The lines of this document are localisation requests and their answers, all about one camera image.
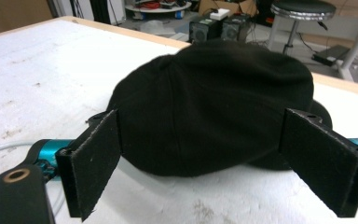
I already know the brown cardboard box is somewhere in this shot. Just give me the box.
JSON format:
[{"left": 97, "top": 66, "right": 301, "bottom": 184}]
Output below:
[{"left": 198, "top": 0, "right": 258, "bottom": 18}]

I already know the round black stool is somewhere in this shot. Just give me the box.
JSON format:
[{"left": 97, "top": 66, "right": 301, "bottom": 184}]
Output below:
[{"left": 268, "top": 0, "right": 337, "bottom": 56}]

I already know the flat black device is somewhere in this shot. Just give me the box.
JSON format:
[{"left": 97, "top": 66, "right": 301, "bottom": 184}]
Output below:
[{"left": 310, "top": 44, "right": 351, "bottom": 67}]

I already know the small white box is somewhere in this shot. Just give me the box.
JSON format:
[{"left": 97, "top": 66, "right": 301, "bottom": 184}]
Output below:
[{"left": 210, "top": 7, "right": 231, "bottom": 21}]

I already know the white table leg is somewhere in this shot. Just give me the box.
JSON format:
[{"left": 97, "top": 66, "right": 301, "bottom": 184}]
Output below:
[{"left": 337, "top": 7, "right": 358, "bottom": 81}]

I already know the black cap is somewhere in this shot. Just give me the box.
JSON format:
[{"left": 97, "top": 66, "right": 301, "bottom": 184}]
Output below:
[{"left": 87, "top": 39, "right": 334, "bottom": 178}]

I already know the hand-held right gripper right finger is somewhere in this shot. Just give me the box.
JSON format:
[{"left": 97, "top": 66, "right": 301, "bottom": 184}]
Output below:
[{"left": 279, "top": 107, "right": 358, "bottom": 218}]

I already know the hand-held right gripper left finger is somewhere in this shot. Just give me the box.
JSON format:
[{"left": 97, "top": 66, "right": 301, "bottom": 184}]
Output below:
[{"left": 55, "top": 108, "right": 123, "bottom": 222}]

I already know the black box with fan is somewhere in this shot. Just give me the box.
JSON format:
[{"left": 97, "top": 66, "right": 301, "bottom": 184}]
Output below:
[
  {"left": 221, "top": 14, "right": 252, "bottom": 43},
  {"left": 188, "top": 16, "right": 225, "bottom": 44}
]

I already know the round white wheeled platform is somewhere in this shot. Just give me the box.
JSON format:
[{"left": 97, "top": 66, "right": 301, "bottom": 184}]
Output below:
[{"left": 124, "top": 0, "right": 193, "bottom": 21}]

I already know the white cable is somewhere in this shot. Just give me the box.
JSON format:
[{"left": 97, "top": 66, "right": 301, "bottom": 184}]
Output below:
[{"left": 0, "top": 141, "right": 35, "bottom": 159}]

